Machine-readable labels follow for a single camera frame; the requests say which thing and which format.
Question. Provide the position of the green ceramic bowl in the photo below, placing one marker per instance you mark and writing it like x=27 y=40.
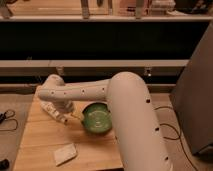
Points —
x=96 y=118

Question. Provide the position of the grey cabinet right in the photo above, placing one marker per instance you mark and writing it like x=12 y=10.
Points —
x=192 y=97

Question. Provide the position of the long wall shelf rail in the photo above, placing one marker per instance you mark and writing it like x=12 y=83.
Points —
x=92 y=63

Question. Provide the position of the white plastic bottle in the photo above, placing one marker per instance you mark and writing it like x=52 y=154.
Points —
x=51 y=110

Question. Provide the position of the wooden table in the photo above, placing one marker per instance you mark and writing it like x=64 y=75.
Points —
x=43 y=135

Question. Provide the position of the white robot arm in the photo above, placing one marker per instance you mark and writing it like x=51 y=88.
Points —
x=135 y=123

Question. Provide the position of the beige sponge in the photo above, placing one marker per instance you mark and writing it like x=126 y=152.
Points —
x=65 y=154

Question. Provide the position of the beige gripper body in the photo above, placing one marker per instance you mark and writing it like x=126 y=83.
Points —
x=71 y=113

